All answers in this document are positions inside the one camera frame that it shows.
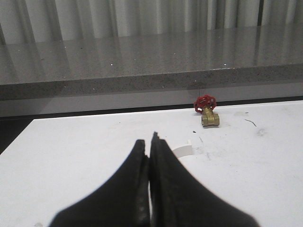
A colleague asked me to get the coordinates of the brass valve red handwheel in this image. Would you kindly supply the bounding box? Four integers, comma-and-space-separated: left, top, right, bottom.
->
194, 95, 220, 127

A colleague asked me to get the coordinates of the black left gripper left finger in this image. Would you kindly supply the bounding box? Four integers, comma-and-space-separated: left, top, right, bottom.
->
50, 140, 150, 227

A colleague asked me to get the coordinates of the grey stone countertop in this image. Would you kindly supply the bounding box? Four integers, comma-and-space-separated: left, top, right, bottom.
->
0, 23, 303, 101

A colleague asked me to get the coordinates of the white half pipe clamp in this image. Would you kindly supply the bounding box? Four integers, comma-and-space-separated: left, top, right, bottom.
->
172, 140, 193, 158

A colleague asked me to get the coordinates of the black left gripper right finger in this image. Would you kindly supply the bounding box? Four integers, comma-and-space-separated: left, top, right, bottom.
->
150, 133, 259, 227

